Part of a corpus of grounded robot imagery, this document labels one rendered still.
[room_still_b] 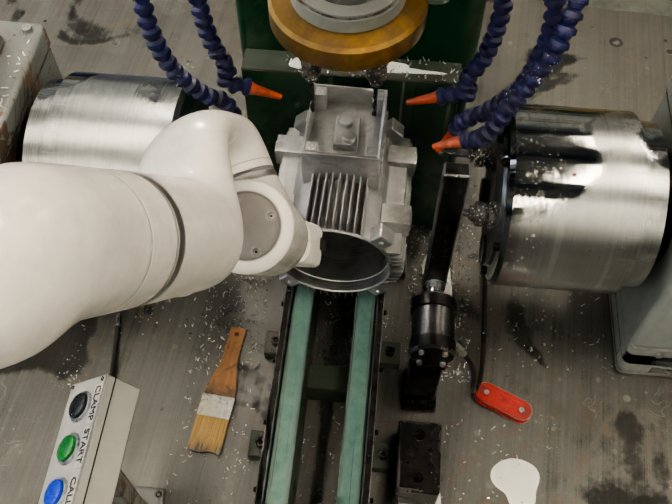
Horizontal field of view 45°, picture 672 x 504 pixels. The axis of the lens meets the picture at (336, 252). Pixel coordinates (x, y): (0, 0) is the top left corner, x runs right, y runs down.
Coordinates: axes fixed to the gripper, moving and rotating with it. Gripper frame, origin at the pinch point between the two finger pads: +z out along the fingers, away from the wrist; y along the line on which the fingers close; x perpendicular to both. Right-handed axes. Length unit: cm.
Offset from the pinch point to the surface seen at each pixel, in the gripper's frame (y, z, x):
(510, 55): 35, 58, 43
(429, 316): 18.8, 1.1, -7.6
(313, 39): 3.0, -16.1, 21.3
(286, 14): -0.4, -14.4, 24.4
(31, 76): -37.1, 5.5, 20.1
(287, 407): 1.3, 7.3, -21.5
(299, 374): 2.3, 9.7, -17.3
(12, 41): -40.4, 6.0, 24.8
